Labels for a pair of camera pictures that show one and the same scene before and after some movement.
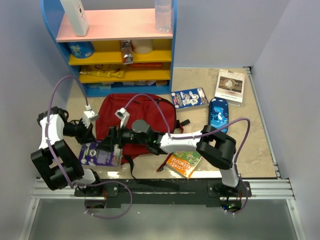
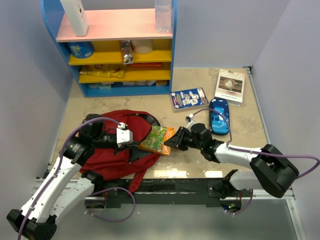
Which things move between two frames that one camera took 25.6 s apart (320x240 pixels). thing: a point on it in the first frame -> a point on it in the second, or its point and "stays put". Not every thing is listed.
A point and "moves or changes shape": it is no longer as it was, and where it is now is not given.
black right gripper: x=115 y=136 -> x=177 y=140
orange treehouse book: x=184 y=162 moves or changes shape
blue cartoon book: x=189 y=98 stays put
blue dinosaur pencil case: x=218 y=113 stays put
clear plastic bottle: x=163 y=15 stays put
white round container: x=143 y=46 stays put
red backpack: x=159 y=113 -> x=128 y=163
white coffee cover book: x=230 y=85 stays put
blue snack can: x=81 y=49 stays put
